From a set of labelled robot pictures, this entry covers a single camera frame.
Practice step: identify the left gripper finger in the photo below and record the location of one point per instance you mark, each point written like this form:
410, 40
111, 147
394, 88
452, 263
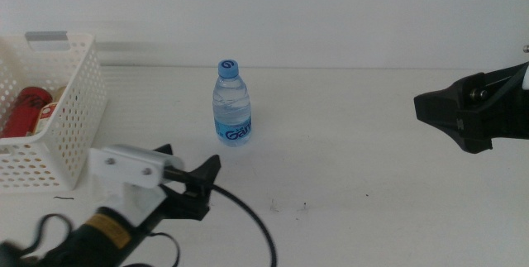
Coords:
204, 178
166, 149

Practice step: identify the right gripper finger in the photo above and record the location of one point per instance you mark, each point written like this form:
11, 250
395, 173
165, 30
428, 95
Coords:
442, 108

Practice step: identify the blue capped water bottle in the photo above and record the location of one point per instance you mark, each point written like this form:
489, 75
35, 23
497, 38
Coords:
231, 110

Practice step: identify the yellow tea bottle green label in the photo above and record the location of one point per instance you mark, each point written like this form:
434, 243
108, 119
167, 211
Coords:
46, 114

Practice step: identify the red cola can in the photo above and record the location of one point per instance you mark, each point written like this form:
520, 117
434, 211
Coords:
22, 112

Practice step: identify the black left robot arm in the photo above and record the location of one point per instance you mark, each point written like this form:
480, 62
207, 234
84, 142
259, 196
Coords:
82, 242

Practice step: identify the white perforated plastic basket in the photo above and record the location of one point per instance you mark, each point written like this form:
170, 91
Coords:
78, 134

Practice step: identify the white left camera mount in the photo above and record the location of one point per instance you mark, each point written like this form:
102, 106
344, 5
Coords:
124, 165

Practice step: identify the grey wall trunking strip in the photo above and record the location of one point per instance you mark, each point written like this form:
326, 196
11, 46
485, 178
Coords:
157, 47

